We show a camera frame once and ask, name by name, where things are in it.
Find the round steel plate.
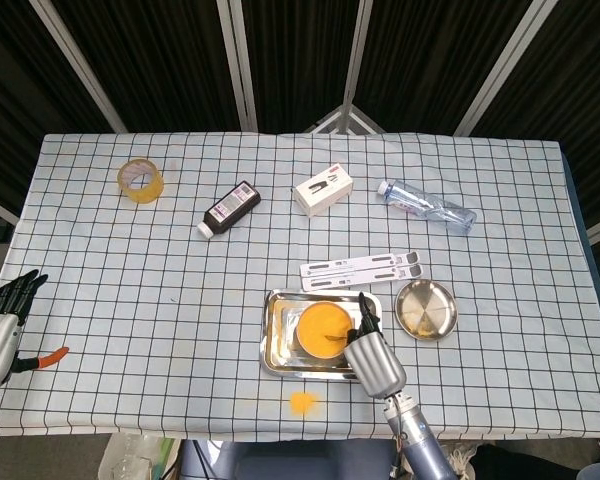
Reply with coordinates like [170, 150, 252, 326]
[394, 279, 458, 343]

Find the orange powder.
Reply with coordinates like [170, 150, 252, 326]
[285, 388, 324, 417]

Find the clear plastic water bottle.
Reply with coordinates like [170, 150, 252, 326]
[377, 179, 478, 235]

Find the beige bowl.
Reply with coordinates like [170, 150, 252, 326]
[294, 301, 355, 359]

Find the brown bottle white cap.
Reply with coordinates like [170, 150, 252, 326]
[196, 180, 262, 240]

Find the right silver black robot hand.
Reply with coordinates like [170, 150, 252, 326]
[343, 292, 407, 400]

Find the dark folding screen white frame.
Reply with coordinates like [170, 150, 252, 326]
[0, 0, 600, 246]

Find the clear plastic bag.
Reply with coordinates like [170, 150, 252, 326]
[97, 432, 181, 480]

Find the white sneaker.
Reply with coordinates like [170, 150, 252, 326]
[442, 442, 476, 476]

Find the yellow tape roll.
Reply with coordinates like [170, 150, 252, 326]
[117, 158, 165, 204]

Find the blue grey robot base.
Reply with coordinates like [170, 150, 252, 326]
[179, 439, 396, 480]

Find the white cardboard box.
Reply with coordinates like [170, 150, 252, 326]
[293, 166, 355, 218]

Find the checked light blue tablecloth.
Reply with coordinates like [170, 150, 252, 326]
[0, 131, 600, 442]

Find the white folding laptop stand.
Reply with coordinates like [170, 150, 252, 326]
[299, 251, 424, 293]

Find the rectangular steel tray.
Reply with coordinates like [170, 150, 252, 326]
[259, 287, 385, 382]

